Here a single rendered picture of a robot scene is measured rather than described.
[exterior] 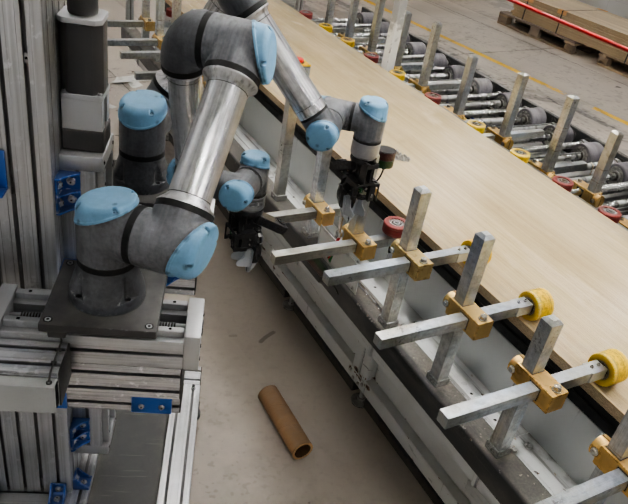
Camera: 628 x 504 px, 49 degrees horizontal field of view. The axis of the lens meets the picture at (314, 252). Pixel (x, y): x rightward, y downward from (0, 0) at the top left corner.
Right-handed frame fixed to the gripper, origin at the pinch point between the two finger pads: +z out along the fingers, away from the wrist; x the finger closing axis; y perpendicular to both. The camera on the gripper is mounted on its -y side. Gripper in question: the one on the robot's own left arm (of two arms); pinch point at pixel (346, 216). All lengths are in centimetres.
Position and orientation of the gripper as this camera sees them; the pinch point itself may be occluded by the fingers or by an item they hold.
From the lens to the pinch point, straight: 194.5
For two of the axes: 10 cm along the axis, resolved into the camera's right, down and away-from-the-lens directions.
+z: -1.5, 8.3, 5.4
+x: 8.8, -1.3, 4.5
